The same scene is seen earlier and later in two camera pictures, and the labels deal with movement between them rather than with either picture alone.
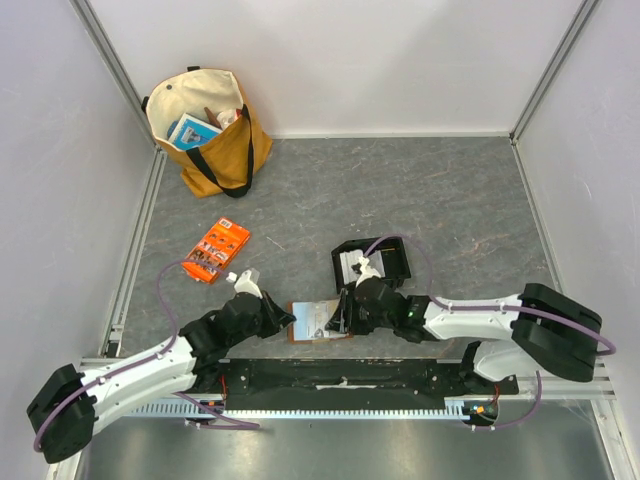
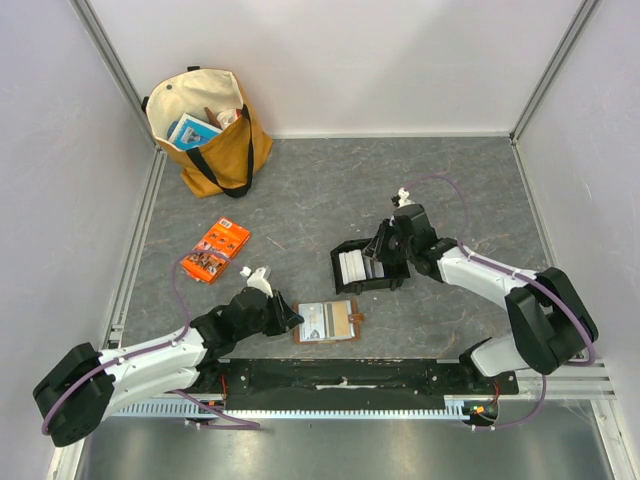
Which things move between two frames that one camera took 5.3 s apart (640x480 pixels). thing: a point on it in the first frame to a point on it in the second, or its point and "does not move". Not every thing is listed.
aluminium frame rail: x=127 y=264 does not move
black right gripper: x=347 y=314 to x=386 y=242
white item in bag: x=226 y=118 does not move
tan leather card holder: x=310 y=322 does not move
